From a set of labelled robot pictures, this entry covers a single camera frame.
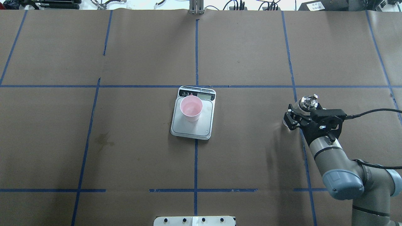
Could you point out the grey digital kitchen scale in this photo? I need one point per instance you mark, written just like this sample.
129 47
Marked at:
202 128

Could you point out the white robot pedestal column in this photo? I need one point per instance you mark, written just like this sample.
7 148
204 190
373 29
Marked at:
195 221

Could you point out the pink plastic cup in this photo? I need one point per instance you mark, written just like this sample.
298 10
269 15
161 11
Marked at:
191 107

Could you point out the clear glass sauce bottle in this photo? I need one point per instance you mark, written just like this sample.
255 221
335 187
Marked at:
308 103

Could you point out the black box with label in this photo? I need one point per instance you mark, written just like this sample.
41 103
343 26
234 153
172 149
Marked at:
324 5

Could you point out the black folded tripod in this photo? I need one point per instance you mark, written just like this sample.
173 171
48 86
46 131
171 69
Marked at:
53 4

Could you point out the aluminium frame post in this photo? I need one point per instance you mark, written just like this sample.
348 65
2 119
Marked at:
196 7

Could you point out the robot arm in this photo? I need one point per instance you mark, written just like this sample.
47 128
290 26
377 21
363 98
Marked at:
369 186

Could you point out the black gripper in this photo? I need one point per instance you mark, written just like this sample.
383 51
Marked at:
302 121

